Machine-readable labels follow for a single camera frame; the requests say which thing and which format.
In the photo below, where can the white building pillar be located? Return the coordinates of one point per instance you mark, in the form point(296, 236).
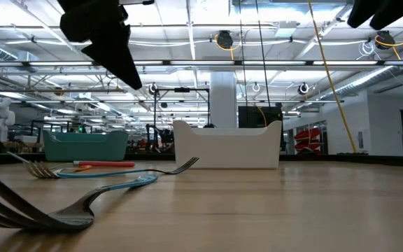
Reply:
point(222, 101)

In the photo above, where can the long ceiling light bar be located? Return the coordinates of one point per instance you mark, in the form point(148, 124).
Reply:
point(201, 63)

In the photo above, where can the teal plastic bin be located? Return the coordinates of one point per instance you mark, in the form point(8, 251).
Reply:
point(86, 147)

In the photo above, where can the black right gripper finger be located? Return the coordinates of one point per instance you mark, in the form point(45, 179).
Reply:
point(397, 10)
point(364, 10)

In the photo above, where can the white humanoid robot figure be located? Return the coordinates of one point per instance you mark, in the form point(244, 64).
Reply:
point(0, 119)

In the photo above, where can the rack of red bins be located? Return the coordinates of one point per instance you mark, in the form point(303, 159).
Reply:
point(310, 138)

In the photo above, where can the large silver ventilation duct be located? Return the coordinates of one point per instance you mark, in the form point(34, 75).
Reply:
point(369, 81)

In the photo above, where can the black background frame rig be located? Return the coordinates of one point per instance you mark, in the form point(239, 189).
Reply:
point(182, 90)

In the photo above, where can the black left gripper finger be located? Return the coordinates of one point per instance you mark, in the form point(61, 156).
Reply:
point(114, 52)

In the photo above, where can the white plastic bin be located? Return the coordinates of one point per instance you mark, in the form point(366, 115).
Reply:
point(229, 150)

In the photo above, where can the black background robot rig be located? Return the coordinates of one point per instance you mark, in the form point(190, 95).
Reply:
point(166, 134)

